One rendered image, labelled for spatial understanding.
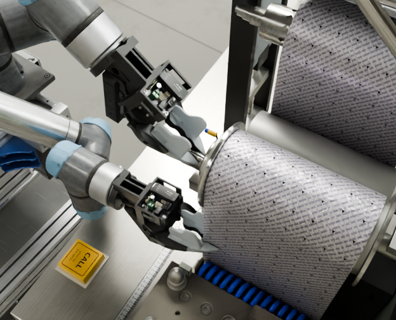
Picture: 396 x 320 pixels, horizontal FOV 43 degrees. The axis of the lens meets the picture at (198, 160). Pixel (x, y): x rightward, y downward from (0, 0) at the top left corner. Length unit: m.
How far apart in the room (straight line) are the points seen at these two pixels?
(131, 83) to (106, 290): 0.51
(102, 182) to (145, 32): 2.08
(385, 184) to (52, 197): 1.46
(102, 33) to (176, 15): 2.34
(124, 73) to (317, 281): 0.42
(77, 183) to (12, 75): 0.66
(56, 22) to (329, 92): 0.43
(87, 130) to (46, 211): 0.96
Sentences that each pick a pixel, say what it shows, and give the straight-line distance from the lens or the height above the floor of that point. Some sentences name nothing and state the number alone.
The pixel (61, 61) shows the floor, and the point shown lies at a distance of 2.83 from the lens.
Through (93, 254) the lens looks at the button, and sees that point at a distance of 1.09.
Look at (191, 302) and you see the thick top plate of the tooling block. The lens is 0.92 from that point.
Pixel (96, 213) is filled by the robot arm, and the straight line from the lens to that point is 1.05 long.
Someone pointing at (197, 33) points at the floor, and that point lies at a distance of 2.91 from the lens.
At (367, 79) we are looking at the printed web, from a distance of 0.79.
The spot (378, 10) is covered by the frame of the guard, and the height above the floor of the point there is 1.76.
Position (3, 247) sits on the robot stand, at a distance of 2.00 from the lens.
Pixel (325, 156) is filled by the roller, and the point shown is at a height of 1.23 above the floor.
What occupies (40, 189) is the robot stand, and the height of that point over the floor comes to 0.21.
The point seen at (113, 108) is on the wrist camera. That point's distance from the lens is 0.78.
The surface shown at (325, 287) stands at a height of 1.16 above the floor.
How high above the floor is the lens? 1.90
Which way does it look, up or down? 55 degrees down
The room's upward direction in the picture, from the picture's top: straight up
